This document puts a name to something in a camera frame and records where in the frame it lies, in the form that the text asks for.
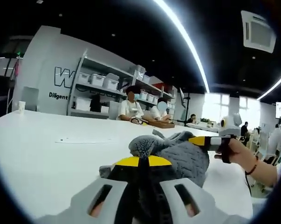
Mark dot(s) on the grey towel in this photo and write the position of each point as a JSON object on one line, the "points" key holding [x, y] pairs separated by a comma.
{"points": [[177, 158]]}

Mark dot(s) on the person's right hand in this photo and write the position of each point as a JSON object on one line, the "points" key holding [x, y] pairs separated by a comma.
{"points": [[238, 151]]}

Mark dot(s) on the green plant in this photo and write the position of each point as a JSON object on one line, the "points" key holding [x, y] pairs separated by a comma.
{"points": [[205, 120]]}

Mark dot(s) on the wooden tray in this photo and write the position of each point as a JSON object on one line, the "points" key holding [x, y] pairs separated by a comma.
{"points": [[164, 125]]}

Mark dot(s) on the long ceiling light strip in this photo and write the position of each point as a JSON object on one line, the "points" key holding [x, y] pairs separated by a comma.
{"points": [[189, 39]]}

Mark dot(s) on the ceiling air vent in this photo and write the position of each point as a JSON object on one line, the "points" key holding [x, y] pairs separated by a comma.
{"points": [[259, 32]]}

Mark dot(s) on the white cardboard box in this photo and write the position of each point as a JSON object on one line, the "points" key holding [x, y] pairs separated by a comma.
{"points": [[83, 104]]}

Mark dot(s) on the black bag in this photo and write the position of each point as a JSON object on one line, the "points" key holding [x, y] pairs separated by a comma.
{"points": [[95, 102]]}

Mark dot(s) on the white paper cup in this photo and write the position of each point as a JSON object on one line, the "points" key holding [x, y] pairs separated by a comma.
{"points": [[22, 107]]}

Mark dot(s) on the grey metal shelf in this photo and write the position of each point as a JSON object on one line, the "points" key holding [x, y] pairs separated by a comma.
{"points": [[96, 88]]}

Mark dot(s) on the grey chair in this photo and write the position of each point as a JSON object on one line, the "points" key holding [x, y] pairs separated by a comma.
{"points": [[30, 99]]}

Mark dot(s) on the row of white storage boxes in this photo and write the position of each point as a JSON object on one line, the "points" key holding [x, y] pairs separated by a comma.
{"points": [[97, 79]]}

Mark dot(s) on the pink hanging cloth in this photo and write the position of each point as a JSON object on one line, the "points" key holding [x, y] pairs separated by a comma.
{"points": [[17, 68]]}

